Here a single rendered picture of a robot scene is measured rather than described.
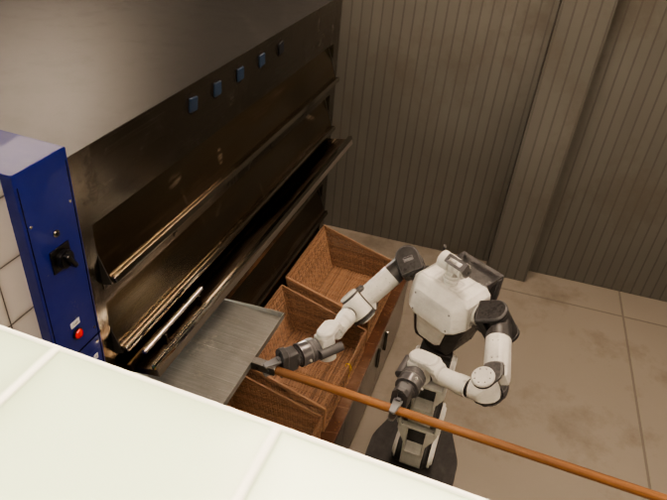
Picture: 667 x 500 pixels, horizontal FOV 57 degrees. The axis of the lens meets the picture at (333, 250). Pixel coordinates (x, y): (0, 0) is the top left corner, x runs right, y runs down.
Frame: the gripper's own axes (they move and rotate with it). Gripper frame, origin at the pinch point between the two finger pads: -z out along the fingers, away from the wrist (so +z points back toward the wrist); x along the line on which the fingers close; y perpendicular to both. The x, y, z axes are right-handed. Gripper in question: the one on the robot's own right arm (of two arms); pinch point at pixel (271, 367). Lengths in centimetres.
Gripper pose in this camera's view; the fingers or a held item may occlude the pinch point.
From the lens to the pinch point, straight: 217.8
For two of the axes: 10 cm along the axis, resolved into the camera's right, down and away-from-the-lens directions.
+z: 8.2, -2.9, 5.0
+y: 5.7, 5.1, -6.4
